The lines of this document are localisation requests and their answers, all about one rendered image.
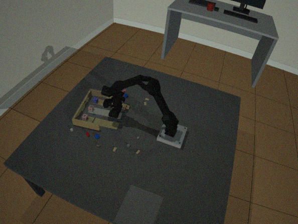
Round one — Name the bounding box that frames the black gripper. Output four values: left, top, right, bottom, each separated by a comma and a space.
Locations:
109, 96, 125, 118

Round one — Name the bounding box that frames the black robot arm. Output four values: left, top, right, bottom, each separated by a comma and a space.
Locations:
101, 75, 179, 138

